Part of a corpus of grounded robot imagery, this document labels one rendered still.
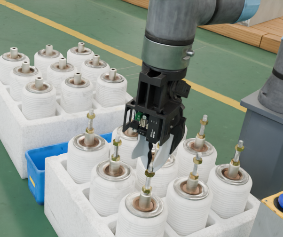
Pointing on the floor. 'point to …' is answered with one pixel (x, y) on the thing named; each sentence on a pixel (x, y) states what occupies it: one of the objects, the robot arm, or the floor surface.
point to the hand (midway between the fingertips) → (153, 162)
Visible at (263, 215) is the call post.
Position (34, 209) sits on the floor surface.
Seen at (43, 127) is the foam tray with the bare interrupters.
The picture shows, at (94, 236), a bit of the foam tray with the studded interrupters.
